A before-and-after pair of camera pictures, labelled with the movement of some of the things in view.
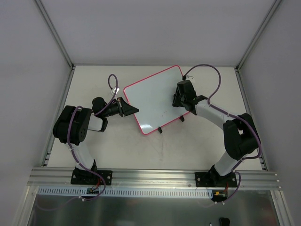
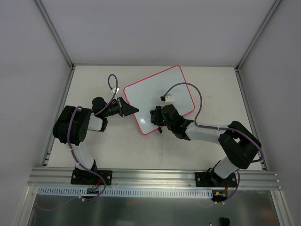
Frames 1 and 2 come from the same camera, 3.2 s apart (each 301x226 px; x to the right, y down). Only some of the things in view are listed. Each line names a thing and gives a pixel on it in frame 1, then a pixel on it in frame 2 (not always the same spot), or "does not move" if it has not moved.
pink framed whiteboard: (154, 97) does not move
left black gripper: (121, 107) does not move
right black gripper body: (179, 98) to (159, 116)
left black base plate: (86, 177) does not move
